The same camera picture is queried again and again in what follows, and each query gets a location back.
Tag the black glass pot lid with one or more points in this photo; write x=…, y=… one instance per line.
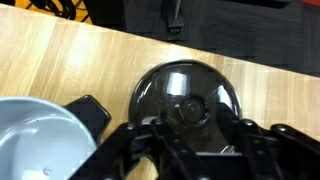
x=184, y=94

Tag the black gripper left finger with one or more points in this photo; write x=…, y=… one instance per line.
x=121, y=152

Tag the grey pot with black handles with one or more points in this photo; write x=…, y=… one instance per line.
x=40, y=140

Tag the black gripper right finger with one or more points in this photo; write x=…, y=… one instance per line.
x=280, y=153

